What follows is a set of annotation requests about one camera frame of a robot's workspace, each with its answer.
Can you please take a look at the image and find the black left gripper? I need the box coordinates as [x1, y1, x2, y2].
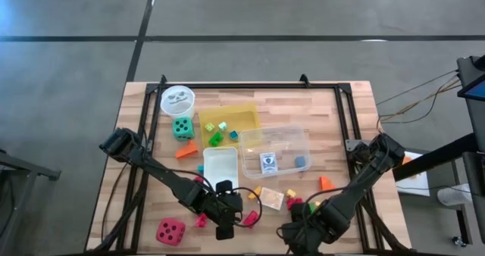
[206, 179, 244, 241]

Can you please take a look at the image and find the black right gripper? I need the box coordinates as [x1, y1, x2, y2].
[282, 201, 330, 256]

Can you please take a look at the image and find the red comb-shaped brick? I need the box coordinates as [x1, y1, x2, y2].
[286, 197, 304, 211]

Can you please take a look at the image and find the orange stepped block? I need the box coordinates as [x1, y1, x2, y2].
[318, 175, 337, 192]

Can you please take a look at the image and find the white plastic bin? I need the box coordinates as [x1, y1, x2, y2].
[202, 145, 239, 192]

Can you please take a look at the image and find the blue playing card deck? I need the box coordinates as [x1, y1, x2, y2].
[259, 151, 279, 174]

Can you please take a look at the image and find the red foam die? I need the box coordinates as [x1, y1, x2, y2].
[155, 217, 186, 247]

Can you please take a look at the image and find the green brick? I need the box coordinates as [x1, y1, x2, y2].
[208, 131, 224, 148]

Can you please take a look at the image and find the clear plastic bin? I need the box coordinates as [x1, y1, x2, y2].
[238, 125, 312, 180]

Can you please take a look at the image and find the red L-shaped brick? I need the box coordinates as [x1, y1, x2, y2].
[242, 209, 261, 229]

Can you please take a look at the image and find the orange wedge block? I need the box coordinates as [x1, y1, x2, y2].
[175, 139, 199, 160]

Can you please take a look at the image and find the teal foam die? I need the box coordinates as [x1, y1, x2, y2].
[172, 116, 196, 142]

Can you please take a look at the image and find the yellow translucent tray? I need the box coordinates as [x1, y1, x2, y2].
[199, 102, 262, 149]

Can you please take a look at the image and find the white paper sheet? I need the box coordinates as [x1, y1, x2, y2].
[393, 148, 431, 198]

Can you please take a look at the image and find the orange object on paper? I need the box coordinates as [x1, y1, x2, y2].
[401, 154, 418, 180]

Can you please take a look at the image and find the white bucket with face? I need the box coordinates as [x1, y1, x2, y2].
[159, 84, 196, 120]

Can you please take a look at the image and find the black desk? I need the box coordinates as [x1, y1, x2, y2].
[392, 133, 485, 208]

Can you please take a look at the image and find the white rounded object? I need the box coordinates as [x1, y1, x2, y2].
[436, 183, 474, 207]

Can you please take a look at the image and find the black side table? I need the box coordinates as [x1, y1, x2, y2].
[0, 148, 61, 256]

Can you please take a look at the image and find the monitor with blue screen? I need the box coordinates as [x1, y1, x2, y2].
[456, 55, 485, 101]

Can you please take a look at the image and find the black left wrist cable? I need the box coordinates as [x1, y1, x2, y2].
[230, 186, 263, 229]

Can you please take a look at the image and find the thin black cable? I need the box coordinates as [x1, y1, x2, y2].
[376, 69, 460, 106]

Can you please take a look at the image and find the yellow cable bundle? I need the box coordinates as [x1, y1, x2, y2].
[378, 77, 464, 124]

